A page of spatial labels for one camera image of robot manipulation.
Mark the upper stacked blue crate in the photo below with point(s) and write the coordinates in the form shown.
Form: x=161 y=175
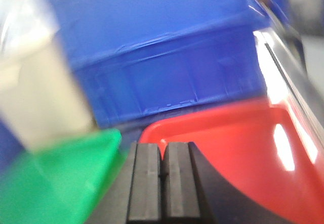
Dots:
x=96 y=29

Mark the cream plastic basket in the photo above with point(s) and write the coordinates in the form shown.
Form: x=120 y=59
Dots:
x=41 y=101

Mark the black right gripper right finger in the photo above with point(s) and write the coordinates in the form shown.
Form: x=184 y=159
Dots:
x=195 y=192

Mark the green plastic tray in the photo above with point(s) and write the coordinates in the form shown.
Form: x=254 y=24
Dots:
x=61 y=184

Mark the red plastic tray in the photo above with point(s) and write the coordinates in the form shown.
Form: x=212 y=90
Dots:
x=264 y=150

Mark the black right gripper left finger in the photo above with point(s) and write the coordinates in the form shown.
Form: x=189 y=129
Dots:
x=134 y=196

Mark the stacked blue crate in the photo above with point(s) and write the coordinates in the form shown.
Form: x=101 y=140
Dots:
x=96 y=29
x=212 y=66

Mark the lower stacked blue crate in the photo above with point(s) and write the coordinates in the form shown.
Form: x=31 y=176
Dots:
x=212 y=66

